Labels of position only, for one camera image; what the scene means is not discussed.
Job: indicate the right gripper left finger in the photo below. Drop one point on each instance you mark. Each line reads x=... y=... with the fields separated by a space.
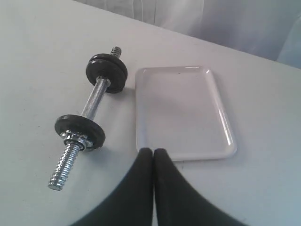
x=131 y=202

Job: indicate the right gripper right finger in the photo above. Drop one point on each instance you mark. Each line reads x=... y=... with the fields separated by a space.
x=177 y=202

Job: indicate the chrome threaded dumbbell bar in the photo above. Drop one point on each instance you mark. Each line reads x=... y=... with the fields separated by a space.
x=108 y=74

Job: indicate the chrome collar nut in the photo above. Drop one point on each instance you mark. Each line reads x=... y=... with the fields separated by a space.
x=77 y=139

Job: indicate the white rectangular tray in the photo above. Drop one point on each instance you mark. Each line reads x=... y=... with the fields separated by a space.
x=180 y=109

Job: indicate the white curtain backdrop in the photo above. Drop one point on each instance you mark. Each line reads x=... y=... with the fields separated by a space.
x=266 y=28

